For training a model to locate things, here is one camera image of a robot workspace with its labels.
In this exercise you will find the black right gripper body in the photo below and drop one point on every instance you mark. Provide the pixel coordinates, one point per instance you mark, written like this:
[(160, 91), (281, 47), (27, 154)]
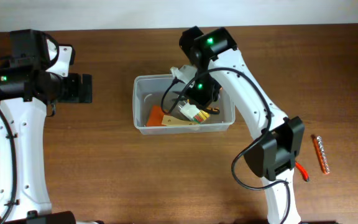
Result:
[(202, 101)]

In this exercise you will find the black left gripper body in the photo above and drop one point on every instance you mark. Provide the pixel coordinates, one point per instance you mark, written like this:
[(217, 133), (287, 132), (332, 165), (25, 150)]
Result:
[(74, 88)]

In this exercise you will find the orange black long-nose pliers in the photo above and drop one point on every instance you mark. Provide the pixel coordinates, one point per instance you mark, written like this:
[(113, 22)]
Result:
[(212, 110)]

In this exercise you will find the clear case of coloured plugs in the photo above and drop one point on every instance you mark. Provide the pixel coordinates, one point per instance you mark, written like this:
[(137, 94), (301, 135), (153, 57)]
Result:
[(192, 113)]

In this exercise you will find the clear plastic storage container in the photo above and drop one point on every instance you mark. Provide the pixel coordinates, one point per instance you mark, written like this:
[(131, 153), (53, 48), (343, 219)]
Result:
[(148, 92)]

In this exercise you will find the orange scraper with wooden handle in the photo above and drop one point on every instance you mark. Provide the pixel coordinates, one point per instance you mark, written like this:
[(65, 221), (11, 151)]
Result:
[(158, 118)]

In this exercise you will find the orange socket bit rail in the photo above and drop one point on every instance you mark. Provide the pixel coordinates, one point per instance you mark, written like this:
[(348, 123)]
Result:
[(320, 153)]

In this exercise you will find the red handled side cutters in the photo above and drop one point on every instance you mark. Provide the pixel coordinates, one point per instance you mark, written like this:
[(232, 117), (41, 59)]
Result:
[(303, 172)]

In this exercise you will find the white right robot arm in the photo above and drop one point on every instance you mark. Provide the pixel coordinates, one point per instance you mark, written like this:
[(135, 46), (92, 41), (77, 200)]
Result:
[(276, 138)]

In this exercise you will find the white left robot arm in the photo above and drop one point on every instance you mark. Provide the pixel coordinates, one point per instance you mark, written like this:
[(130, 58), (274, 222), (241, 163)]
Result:
[(33, 79)]

